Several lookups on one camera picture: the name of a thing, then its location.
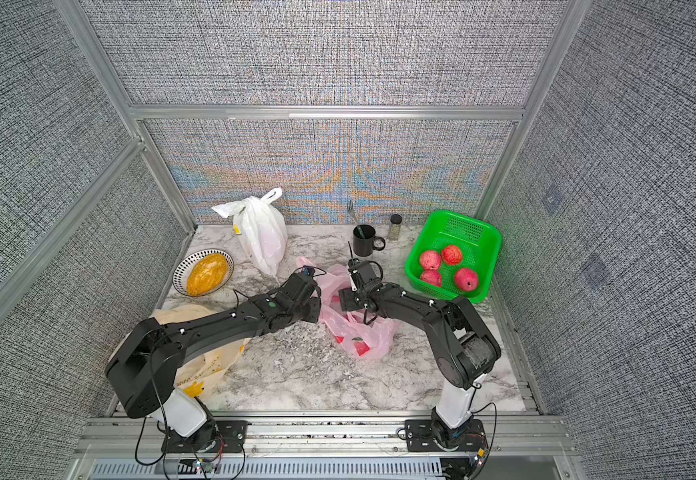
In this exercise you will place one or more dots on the green plastic basket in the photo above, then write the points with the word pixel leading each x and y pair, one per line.
pixel 479 241

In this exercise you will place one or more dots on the black mug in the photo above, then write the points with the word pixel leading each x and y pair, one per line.
pixel 366 241

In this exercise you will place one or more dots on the white plastic bag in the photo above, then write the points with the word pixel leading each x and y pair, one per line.
pixel 260 228

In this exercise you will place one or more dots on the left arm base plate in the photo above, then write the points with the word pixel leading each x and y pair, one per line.
pixel 211 438

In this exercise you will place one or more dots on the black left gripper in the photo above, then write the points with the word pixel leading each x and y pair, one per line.
pixel 316 309

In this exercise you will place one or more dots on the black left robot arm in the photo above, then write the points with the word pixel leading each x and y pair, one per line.
pixel 184 413

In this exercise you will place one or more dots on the metal spoon in mug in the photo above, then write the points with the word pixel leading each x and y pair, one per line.
pixel 352 212

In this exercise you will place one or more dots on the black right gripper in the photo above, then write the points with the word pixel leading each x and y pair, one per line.
pixel 346 301

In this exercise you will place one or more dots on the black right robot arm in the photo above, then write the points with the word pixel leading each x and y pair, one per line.
pixel 463 347

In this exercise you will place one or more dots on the aluminium front rail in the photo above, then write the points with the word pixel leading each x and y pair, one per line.
pixel 331 434

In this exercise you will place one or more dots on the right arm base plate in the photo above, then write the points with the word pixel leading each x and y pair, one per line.
pixel 420 433

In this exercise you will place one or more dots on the pink red apple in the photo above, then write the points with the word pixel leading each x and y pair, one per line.
pixel 432 277

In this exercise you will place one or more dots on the beige plastic bag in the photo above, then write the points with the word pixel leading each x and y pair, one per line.
pixel 216 366

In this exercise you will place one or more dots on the pink plastic bag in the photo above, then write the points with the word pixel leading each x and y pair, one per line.
pixel 358 339

